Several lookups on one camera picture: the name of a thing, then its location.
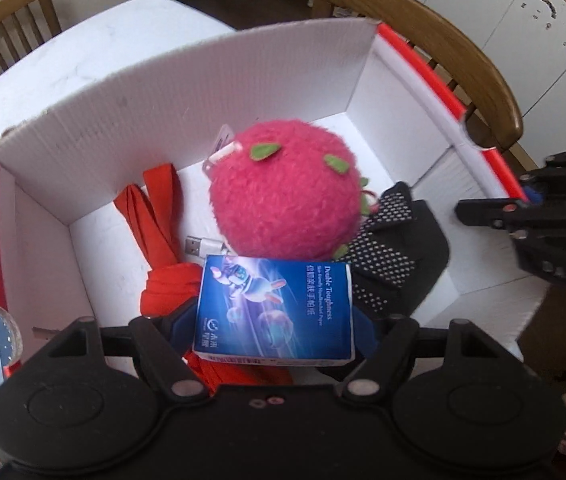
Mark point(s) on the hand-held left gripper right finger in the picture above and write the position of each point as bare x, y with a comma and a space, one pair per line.
366, 335

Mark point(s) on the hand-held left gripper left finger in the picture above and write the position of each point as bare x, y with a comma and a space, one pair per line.
183, 322

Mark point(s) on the black dotted glove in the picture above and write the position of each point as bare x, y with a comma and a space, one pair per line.
403, 240

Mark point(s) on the blue tissue pack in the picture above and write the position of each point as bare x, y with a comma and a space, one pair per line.
273, 310

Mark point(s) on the red cloth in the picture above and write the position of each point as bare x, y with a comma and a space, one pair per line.
163, 210

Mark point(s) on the pink plush ball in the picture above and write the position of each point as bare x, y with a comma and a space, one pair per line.
283, 195

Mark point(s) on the red and white box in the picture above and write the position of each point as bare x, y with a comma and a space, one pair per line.
263, 85

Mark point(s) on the wooden chair with curved back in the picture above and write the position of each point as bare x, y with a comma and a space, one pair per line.
453, 45

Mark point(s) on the white cabinet with stickers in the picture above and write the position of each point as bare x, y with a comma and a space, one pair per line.
488, 5

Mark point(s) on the wooden slatted chair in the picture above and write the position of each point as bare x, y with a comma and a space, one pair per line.
8, 35

